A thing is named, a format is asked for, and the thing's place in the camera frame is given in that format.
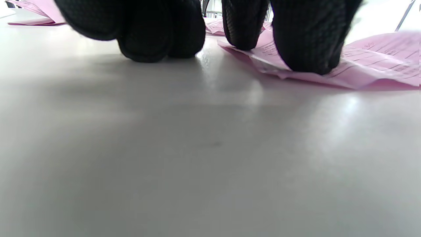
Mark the person's left hand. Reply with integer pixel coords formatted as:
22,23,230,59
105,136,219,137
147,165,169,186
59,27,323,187
54,0,362,75

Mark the pink invoice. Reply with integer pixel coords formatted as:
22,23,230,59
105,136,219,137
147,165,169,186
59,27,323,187
217,30,421,90
204,18,273,37
7,0,66,26

